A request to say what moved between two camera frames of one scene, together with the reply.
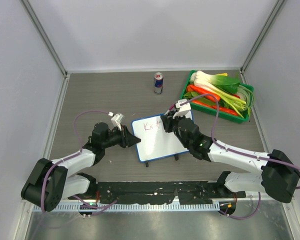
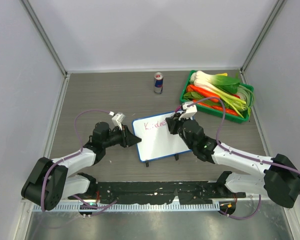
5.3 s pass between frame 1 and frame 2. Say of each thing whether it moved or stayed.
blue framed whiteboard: stayed
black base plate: stayed
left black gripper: stayed
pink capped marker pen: moved
